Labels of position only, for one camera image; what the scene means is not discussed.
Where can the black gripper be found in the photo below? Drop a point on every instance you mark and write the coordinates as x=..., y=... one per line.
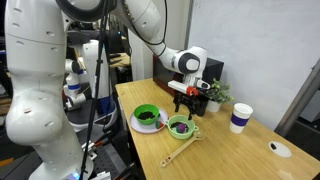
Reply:
x=186, y=99

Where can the purple toy grapes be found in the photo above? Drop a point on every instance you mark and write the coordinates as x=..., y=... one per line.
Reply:
x=181, y=127

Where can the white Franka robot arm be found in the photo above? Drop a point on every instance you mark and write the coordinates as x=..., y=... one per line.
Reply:
x=33, y=100

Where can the coffee beans in pot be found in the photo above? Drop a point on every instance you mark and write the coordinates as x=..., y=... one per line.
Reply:
x=174, y=125

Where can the light green pot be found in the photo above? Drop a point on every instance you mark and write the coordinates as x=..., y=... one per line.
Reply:
x=178, y=135

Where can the white round plate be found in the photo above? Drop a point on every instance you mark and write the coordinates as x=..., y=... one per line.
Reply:
x=143, y=127

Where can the black cylindrical container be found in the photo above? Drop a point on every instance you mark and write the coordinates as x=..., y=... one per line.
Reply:
x=202, y=106

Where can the red toy strawberry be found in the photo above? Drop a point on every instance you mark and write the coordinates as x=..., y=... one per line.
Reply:
x=159, y=125

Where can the small potted green plant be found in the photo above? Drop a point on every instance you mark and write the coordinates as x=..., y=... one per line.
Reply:
x=218, y=93

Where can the cream wooden spoon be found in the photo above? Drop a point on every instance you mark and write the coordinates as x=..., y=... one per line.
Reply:
x=181, y=150

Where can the bright green bowl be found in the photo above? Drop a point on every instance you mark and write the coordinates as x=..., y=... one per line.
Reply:
x=141, y=108

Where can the black box monitor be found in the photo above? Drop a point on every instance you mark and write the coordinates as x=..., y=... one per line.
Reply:
x=213, y=70

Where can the white paper cup purple band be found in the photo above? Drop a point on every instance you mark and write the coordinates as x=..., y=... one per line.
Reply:
x=240, y=118

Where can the white blue background robot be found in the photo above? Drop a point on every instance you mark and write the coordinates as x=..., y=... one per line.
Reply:
x=91, y=66

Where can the white round table grommet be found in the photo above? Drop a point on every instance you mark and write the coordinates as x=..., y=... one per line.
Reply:
x=281, y=150

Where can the grey metal post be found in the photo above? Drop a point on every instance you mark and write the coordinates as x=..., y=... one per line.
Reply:
x=296, y=103

